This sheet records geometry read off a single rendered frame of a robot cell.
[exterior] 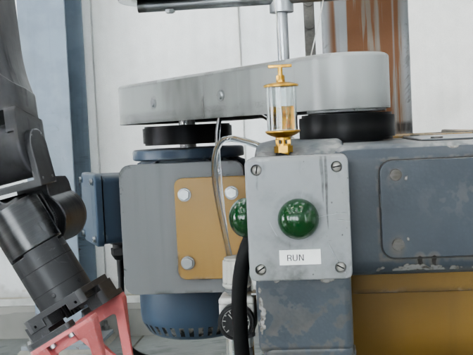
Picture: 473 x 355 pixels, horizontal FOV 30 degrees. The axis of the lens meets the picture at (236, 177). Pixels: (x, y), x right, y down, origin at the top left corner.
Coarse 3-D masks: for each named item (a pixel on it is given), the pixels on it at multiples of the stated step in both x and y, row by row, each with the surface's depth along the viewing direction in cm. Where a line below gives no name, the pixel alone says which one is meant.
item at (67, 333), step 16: (48, 320) 82; (96, 320) 81; (32, 336) 83; (48, 336) 80; (64, 336) 80; (80, 336) 80; (96, 336) 80; (32, 352) 80; (48, 352) 80; (96, 352) 81
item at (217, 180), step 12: (216, 132) 97; (216, 144) 81; (252, 144) 78; (216, 156) 82; (216, 168) 84; (216, 180) 85; (216, 192) 87; (216, 204) 88; (228, 240) 92; (228, 252) 93
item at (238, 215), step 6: (234, 204) 66; (240, 204) 66; (234, 210) 66; (240, 210) 65; (234, 216) 65; (240, 216) 65; (246, 216) 65; (234, 222) 66; (240, 222) 65; (246, 222) 65; (234, 228) 66; (240, 228) 65; (246, 228) 65; (240, 234) 66; (246, 234) 66
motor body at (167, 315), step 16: (144, 160) 114; (160, 160) 112; (176, 160) 112; (192, 160) 113; (208, 160) 113; (224, 160) 114; (240, 160) 117; (144, 304) 116; (160, 304) 114; (176, 304) 113; (192, 304) 112; (208, 304) 113; (144, 320) 117; (160, 320) 114; (176, 320) 113; (192, 320) 113; (208, 320) 113; (160, 336) 116; (176, 336) 114; (192, 336) 114; (208, 336) 114
